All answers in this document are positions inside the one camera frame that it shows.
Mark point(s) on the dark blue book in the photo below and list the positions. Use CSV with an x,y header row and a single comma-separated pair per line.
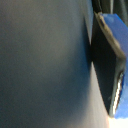
x,y
40,66

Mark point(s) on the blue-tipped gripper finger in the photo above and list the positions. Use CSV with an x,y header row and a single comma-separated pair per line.
x,y
108,63

